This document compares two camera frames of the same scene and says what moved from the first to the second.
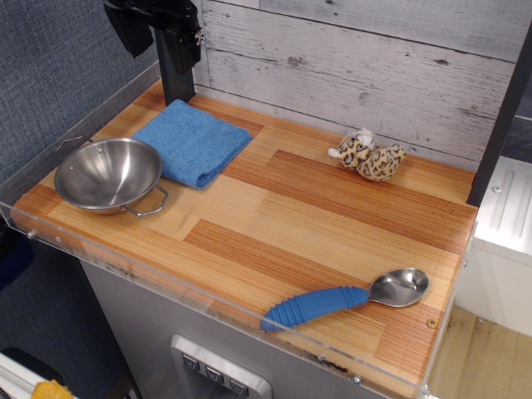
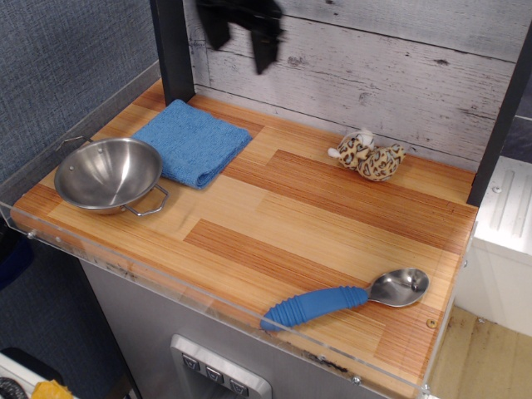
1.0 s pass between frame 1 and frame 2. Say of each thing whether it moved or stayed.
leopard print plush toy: stayed
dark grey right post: stayed
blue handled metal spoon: stayed
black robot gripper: moved
